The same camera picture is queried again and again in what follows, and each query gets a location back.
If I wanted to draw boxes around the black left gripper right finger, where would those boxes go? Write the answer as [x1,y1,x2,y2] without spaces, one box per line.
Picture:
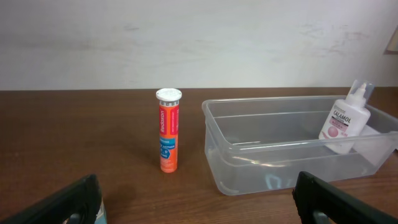
[292,171,397,224]

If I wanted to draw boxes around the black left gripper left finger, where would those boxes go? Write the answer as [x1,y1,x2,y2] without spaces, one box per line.
[1,174,103,224]

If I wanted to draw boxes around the white calamine lotion bottle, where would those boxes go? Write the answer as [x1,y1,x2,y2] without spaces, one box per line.
[318,80,374,140]

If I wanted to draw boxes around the clear plastic container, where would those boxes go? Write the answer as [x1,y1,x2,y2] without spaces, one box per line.
[202,96,397,195]

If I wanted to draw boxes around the orange effervescent tablet tube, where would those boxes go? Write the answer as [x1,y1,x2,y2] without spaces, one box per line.
[155,88,182,173]

